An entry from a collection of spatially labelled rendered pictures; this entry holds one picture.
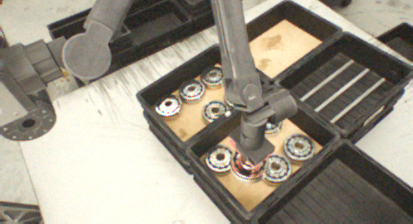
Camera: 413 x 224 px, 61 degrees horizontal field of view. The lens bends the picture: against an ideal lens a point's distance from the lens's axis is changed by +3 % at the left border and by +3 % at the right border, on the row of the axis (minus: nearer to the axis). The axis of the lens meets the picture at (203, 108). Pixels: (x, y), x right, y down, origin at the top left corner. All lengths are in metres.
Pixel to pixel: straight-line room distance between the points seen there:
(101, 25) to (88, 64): 0.07
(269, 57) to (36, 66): 1.03
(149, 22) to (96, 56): 1.84
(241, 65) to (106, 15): 0.28
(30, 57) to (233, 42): 0.37
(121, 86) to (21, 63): 1.02
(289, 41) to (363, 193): 0.70
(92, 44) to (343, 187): 0.86
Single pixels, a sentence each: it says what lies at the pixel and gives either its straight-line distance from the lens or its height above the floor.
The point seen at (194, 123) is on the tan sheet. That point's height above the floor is 0.83.
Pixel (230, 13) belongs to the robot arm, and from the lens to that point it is 0.71.
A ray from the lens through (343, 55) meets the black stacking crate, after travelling 1.52.
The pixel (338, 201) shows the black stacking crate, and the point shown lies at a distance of 1.15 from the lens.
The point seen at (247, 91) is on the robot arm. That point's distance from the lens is 0.71.
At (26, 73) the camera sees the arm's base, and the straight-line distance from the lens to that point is 0.63.
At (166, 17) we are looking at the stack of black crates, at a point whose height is 0.38.
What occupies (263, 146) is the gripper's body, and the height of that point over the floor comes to 1.15.
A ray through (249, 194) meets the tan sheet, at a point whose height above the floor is 0.83.
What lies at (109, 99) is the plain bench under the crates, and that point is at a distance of 1.59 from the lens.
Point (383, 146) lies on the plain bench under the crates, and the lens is 1.45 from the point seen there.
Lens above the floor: 1.86
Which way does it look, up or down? 53 degrees down
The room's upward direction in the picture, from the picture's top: 8 degrees counter-clockwise
